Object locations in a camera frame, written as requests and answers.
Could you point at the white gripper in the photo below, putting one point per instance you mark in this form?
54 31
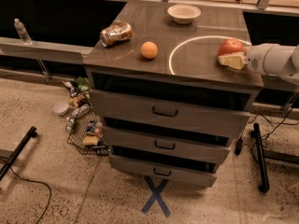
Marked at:
257 58

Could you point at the red apple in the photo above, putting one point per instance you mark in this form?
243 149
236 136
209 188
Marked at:
230 46

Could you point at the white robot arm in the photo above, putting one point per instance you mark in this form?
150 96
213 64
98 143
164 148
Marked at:
267 60

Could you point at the white paper bowl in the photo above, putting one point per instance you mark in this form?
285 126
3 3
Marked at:
184 14

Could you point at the small white bowl on floor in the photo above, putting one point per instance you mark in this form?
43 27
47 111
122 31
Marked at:
60 108

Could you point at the top grey drawer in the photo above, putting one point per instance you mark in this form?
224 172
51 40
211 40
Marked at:
173 115

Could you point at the grey drawer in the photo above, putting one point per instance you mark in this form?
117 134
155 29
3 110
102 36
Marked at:
174 147
173 115
154 169

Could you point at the grey drawer cabinet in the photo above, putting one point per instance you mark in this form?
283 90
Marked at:
185 70

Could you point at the orange fruit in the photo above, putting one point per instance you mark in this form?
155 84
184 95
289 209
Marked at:
149 50

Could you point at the middle grey drawer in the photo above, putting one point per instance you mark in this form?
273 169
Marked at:
174 147

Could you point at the crushed shiny snack can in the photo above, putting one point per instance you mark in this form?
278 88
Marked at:
116 33

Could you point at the bottom grey drawer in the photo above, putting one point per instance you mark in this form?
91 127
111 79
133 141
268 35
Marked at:
154 169

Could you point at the black stand leg right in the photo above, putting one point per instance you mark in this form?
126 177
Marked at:
264 187

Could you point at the black stand leg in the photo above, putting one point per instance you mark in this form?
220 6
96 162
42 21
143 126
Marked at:
13 156
264 187

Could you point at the blue tape cross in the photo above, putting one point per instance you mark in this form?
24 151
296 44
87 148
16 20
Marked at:
156 197

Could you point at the green snack bag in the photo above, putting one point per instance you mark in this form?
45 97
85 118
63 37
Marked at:
82 83

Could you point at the clear plastic water bottle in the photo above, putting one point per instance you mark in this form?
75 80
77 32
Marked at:
22 32

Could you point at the black stand leg left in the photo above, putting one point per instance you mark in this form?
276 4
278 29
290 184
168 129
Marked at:
13 156

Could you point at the black wire basket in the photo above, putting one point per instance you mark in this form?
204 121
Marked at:
85 133

